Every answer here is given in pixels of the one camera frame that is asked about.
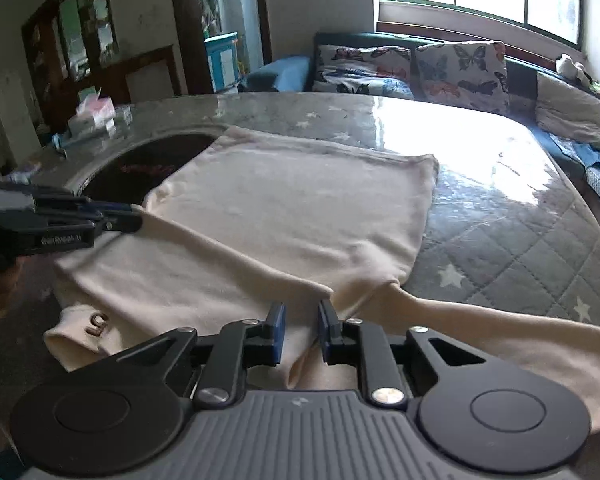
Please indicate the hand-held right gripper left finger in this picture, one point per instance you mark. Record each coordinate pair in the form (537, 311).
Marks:
(279, 331)

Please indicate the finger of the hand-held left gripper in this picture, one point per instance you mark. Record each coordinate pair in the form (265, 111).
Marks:
(95, 205)
(122, 222)

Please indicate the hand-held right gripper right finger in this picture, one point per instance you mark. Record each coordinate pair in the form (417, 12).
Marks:
(325, 331)

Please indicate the cream sweater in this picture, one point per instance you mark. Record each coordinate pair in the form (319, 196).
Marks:
(290, 210)

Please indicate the black round cooktop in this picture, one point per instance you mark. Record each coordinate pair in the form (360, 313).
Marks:
(150, 165)

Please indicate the pink tissue pack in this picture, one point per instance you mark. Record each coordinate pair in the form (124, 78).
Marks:
(91, 116)

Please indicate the white appliance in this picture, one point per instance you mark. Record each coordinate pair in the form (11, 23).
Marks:
(12, 115)

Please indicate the dark wooden cabinet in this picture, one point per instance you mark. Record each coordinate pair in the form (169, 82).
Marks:
(80, 55)

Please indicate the blue and white storage cabinet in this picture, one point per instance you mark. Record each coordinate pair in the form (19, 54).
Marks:
(222, 60)

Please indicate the grey star quilted table cover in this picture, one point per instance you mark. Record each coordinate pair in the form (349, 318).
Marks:
(500, 210)

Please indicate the butterfly print pillow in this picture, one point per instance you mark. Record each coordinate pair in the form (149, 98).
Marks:
(462, 77)
(362, 72)

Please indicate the blue cloth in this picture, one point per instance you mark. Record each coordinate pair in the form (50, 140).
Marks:
(597, 156)

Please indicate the dark teal sofa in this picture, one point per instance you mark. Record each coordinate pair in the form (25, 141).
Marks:
(522, 72)

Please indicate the grey cushion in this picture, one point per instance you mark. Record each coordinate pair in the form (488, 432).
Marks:
(570, 110)

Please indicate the white plush toy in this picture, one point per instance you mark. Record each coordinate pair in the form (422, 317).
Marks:
(572, 67)

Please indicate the dark wooden door frame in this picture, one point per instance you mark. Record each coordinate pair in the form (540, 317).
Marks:
(190, 25)

